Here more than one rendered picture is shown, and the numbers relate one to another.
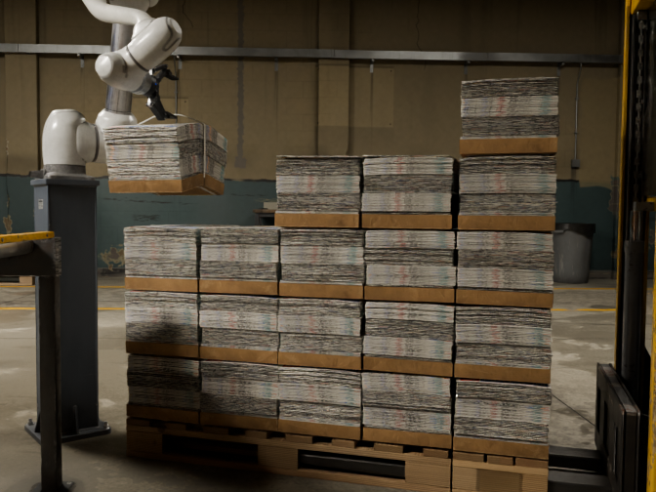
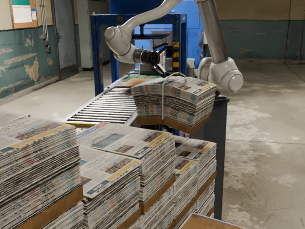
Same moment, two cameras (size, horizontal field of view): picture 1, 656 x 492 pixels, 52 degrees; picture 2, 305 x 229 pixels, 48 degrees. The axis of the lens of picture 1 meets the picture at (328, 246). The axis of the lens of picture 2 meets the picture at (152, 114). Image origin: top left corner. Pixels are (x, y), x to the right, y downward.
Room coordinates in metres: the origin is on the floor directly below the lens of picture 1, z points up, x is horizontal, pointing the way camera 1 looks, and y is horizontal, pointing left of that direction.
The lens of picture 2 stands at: (2.84, -1.28, 1.57)
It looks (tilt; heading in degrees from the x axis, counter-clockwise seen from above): 17 degrees down; 104
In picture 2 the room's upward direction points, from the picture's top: 1 degrees counter-clockwise
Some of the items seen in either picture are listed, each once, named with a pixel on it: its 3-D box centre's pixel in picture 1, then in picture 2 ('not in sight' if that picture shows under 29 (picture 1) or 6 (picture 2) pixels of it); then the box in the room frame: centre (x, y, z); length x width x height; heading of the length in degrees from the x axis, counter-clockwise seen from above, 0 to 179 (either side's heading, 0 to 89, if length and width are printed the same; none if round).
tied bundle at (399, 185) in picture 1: (415, 194); (74, 195); (2.30, -0.30, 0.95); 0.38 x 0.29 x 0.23; 163
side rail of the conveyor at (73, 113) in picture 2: not in sight; (91, 107); (1.56, 1.49, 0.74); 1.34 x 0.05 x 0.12; 92
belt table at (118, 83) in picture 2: not in sight; (143, 84); (1.77, 2.52, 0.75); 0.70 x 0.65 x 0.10; 92
